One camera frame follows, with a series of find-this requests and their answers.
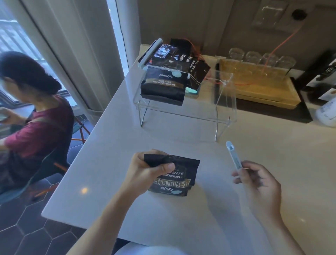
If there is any person's left forearm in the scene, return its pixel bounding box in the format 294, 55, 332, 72
67, 184, 144, 255

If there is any teal chair with orange legs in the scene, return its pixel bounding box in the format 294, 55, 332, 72
0, 115, 91, 206

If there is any black tray mat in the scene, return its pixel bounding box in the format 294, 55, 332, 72
214, 56, 313, 123

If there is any person's right hand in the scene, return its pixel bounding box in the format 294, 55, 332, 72
232, 161, 283, 219

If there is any person's left hand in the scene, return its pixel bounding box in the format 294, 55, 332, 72
125, 149, 176, 203

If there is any person's white clothing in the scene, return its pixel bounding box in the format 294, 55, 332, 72
115, 241, 190, 255

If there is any clear wall holder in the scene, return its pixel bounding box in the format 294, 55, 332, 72
251, 0, 288, 29

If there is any orange cable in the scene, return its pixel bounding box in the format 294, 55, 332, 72
182, 19, 300, 87

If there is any person's right forearm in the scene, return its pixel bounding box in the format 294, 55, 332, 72
249, 209, 306, 255

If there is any wall socket with black plug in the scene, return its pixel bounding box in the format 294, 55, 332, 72
286, 5, 312, 25

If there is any beige curtain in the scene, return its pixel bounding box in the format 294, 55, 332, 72
20, 0, 116, 127

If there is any pale blue bag clip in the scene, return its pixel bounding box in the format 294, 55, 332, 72
138, 38, 161, 69
226, 141, 243, 174

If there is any black coffee machine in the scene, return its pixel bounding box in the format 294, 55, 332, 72
297, 49, 336, 106

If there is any clear acrylic stand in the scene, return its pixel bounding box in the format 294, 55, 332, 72
133, 63, 237, 142

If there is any white bottle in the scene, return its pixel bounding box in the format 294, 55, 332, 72
315, 96, 336, 129

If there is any wooden tray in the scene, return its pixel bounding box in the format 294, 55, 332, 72
219, 59, 302, 110

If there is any clear drinking glass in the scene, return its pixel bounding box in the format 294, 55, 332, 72
262, 53, 279, 68
245, 51, 262, 65
228, 47, 245, 63
276, 55, 297, 70

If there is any black coffee bag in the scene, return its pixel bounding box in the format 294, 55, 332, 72
140, 66, 192, 106
169, 38, 195, 71
143, 43, 179, 68
184, 53, 211, 98
144, 154, 201, 198

